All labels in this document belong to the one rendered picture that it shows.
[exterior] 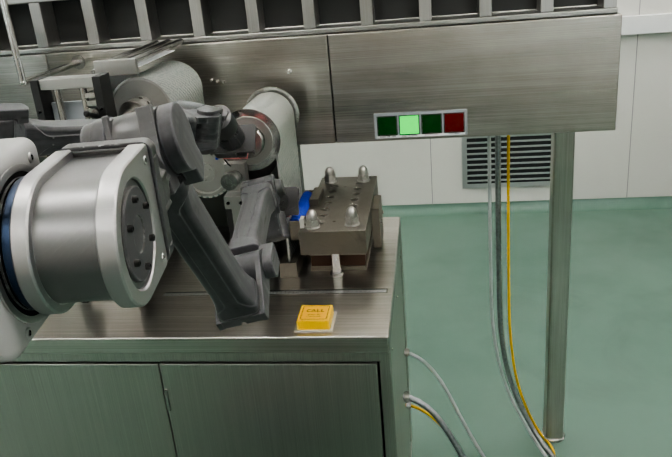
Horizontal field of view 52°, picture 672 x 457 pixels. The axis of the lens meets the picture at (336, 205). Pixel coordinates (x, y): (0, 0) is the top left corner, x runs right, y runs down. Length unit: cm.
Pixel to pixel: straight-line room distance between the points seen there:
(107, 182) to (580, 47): 152
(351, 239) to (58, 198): 113
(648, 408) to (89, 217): 249
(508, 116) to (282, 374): 90
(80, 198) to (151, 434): 125
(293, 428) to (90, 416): 48
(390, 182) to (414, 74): 259
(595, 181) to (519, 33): 274
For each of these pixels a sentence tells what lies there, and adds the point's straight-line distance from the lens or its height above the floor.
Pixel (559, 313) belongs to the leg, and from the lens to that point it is 236.
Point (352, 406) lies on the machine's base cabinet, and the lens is 160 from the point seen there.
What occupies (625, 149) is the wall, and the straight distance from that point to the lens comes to 452.
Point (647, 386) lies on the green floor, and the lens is 297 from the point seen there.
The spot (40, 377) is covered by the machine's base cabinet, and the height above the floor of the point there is 78.
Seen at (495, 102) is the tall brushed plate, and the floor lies 123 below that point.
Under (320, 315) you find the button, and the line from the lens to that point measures 150.
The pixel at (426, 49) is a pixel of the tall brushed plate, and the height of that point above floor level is 138.
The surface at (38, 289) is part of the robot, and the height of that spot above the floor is 143.
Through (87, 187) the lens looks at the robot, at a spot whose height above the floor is 150.
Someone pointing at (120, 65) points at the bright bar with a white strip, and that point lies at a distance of 167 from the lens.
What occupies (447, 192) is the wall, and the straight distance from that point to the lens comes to 446.
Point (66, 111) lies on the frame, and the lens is 167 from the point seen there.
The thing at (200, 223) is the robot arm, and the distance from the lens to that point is 86.
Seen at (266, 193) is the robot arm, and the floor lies 121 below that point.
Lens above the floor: 166
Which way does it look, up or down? 21 degrees down
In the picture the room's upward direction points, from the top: 5 degrees counter-clockwise
